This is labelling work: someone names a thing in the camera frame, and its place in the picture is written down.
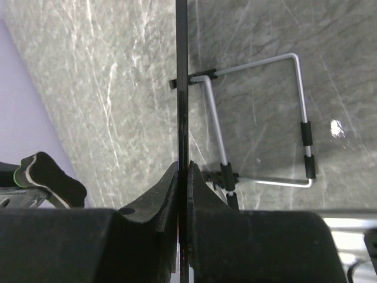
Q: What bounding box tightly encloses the silver wire easel stand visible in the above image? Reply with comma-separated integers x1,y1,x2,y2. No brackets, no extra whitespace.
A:
187,52,316,210

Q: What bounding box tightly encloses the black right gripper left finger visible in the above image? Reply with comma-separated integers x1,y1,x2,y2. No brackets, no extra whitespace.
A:
1,163,178,282

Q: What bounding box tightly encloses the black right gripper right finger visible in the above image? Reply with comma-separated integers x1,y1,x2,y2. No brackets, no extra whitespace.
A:
187,163,346,282

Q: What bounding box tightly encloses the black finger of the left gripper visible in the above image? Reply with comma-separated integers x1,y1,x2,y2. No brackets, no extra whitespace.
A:
1,162,48,208

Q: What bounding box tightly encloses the black cable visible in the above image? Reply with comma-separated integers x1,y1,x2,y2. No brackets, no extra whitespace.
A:
346,259,362,283

